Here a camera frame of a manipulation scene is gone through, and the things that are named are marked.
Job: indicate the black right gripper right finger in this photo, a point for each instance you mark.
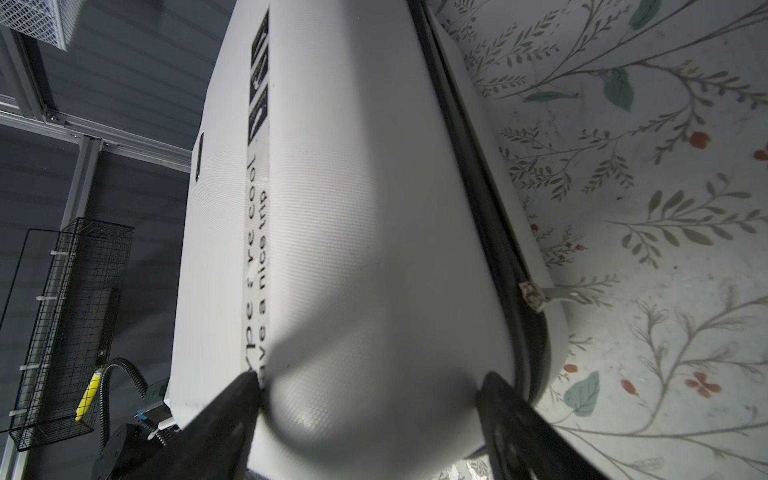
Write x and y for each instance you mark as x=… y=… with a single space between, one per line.
x=520 y=444

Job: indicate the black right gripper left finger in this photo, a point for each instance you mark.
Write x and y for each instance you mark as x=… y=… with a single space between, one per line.
x=217 y=443

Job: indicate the white hard-shell suitcase black lining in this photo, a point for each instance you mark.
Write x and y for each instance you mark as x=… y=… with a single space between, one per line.
x=353 y=237

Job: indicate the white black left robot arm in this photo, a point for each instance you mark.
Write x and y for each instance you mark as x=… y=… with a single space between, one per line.
x=128 y=447

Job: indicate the yellow black striped item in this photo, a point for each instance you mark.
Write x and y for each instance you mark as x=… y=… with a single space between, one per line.
x=89 y=395

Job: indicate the floral table mat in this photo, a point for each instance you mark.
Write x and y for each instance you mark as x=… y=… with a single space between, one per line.
x=635 y=134

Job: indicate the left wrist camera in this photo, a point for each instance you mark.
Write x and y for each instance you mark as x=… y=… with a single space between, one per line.
x=154 y=413

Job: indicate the black wire mesh basket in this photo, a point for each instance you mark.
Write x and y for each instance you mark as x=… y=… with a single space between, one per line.
x=63 y=301

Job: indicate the white wire mesh basket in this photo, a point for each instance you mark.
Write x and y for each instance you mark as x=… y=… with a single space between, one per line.
x=49 y=21

